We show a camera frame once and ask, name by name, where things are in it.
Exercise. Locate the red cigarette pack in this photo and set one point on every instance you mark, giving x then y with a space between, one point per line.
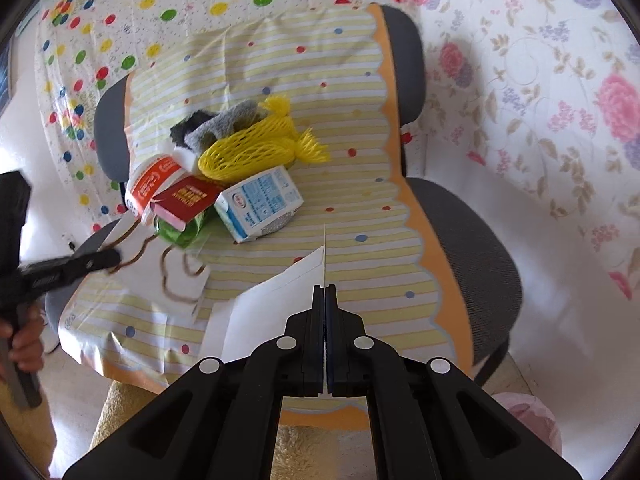
183 201

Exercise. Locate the yellow striped plastic cover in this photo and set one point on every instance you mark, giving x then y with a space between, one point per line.
349 76

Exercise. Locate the person's left hand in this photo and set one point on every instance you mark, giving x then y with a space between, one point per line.
27 348

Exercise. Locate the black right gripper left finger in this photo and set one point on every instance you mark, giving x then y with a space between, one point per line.
219 420

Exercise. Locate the white paper with brown string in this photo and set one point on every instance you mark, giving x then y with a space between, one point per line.
156 271

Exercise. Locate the grey fuzzy cloth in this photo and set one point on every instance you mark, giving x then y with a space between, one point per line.
227 122

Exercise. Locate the grey office chair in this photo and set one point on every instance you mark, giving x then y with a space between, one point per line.
488 278

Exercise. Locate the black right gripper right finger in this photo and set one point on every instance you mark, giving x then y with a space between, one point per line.
429 420

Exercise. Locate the black foam sponge piece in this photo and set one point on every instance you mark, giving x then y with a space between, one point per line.
180 130

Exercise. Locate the pink plastic trash bag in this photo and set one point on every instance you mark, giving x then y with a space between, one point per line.
533 414

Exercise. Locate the blue white milk carton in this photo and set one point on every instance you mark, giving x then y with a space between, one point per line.
259 205

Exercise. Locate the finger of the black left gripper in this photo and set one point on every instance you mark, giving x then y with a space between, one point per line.
57 273

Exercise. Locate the polka dot wall sheet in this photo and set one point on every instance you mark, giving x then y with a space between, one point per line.
83 47

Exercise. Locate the yellow foam fruit net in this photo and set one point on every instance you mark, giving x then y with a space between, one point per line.
272 141

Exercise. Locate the green plastic bottle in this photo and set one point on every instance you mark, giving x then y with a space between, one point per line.
186 237

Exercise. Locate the floral wall sheet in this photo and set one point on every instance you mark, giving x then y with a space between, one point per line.
532 116

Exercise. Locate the white paper envelope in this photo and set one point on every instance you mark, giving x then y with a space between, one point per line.
254 287

